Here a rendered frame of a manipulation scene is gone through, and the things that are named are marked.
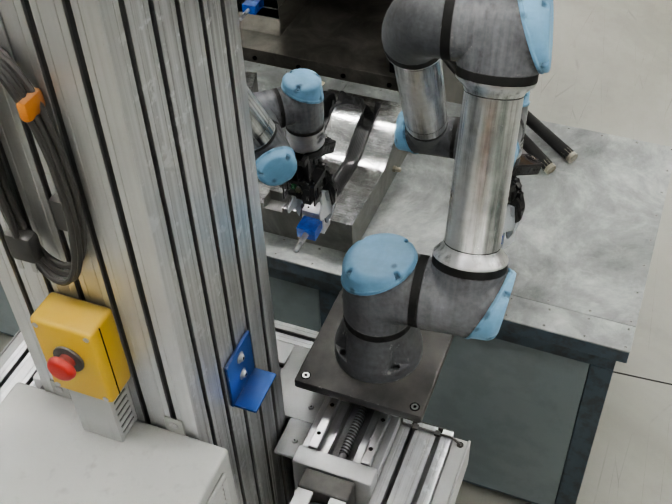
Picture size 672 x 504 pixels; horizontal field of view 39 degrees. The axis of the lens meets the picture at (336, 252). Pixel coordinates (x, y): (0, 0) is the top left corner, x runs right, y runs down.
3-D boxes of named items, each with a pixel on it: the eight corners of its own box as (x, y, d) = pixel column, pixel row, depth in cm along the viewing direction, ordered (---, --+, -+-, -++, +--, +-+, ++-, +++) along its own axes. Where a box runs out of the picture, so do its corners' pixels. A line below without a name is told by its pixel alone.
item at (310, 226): (307, 264, 195) (305, 245, 191) (285, 258, 197) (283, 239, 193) (330, 223, 204) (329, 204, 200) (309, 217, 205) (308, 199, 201)
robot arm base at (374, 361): (406, 394, 154) (408, 355, 147) (321, 369, 158) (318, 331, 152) (433, 328, 164) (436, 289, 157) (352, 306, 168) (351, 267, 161)
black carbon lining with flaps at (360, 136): (337, 208, 212) (335, 176, 206) (272, 192, 217) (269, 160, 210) (388, 120, 235) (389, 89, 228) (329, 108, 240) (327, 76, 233)
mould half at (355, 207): (352, 254, 212) (351, 209, 202) (248, 227, 219) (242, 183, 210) (422, 126, 244) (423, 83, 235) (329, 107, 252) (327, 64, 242)
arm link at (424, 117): (357, 20, 127) (393, 166, 173) (438, 30, 125) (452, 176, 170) (376, -52, 130) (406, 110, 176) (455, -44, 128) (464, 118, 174)
